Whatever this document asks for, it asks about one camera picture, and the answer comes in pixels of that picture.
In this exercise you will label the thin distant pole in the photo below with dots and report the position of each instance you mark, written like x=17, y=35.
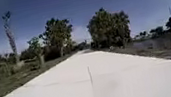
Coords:
x=170, y=11

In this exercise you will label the pale concrete road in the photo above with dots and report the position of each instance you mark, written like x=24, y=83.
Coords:
x=93, y=83

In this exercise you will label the dry grass verge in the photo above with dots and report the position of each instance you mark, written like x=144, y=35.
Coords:
x=168, y=48

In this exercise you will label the small green tree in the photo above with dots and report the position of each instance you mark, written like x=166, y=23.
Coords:
x=35, y=49

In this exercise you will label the grass verge with brush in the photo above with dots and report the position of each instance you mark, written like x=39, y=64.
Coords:
x=1, y=79

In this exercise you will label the bare tall tree trunk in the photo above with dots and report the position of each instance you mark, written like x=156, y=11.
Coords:
x=10, y=37

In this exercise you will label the large dark green tree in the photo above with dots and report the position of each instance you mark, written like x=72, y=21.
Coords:
x=108, y=28

